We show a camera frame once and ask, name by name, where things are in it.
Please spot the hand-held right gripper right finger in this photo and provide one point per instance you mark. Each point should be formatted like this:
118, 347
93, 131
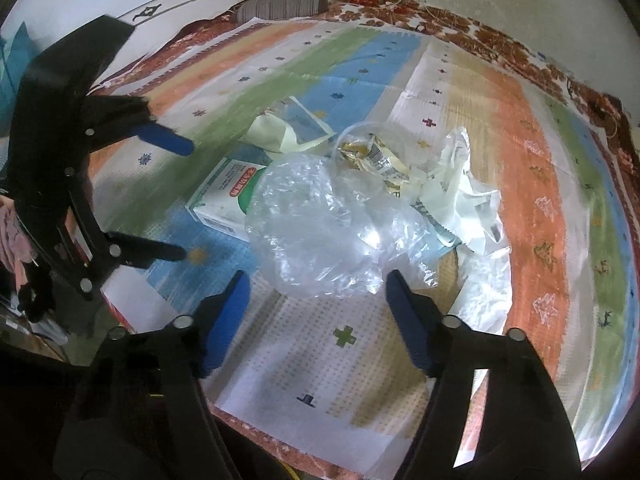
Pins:
407, 320

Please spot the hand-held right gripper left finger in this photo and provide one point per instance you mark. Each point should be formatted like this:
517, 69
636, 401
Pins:
227, 317

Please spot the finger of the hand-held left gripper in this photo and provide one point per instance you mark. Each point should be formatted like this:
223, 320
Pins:
150, 252
165, 140

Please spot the green and white carton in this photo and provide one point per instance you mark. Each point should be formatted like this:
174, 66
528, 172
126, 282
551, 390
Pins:
225, 195

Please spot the cream paper wrapper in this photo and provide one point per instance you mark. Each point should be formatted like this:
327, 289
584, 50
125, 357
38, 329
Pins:
270, 132

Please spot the clear plastic bag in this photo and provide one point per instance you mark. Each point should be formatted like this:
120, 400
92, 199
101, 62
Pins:
320, 220

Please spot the pale blue packet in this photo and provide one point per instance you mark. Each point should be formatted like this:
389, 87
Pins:
307, 117

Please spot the white plastic bag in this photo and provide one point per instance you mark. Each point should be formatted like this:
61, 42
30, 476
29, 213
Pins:
460, 185

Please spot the yellow snack wrapper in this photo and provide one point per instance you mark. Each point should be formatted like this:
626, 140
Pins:
380, 160

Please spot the clear plastic cup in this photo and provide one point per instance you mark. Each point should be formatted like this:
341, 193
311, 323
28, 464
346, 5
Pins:
360, 135

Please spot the person's left hand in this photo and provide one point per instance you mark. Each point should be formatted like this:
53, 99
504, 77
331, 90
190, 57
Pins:
12, 240

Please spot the teal cloth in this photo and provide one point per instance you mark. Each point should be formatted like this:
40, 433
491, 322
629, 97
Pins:
15, 60

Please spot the striped grey bolster pillow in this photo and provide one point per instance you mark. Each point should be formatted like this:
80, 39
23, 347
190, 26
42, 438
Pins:
282, 4

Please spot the striped colourful mat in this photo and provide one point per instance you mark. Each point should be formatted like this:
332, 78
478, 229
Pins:
500, 110

